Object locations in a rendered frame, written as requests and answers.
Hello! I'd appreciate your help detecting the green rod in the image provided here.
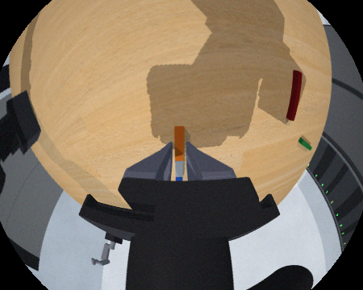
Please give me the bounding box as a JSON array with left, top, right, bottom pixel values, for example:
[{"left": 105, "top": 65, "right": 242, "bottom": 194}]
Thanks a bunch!
[{"left": 298, "top": 138, "right": 312, "bottom": 151}]

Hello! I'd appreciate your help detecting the dark red rod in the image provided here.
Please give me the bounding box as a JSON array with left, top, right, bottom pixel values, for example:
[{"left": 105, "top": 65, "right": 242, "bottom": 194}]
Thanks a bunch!
[{"left": 286, "top": 70, "right": 303, "bottom": 121}]

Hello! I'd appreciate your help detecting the orange rod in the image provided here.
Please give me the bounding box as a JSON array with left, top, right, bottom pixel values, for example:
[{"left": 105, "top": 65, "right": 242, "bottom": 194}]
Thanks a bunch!
[{"left": 174, "top": 126, "right": 185, "bottom": 161}]

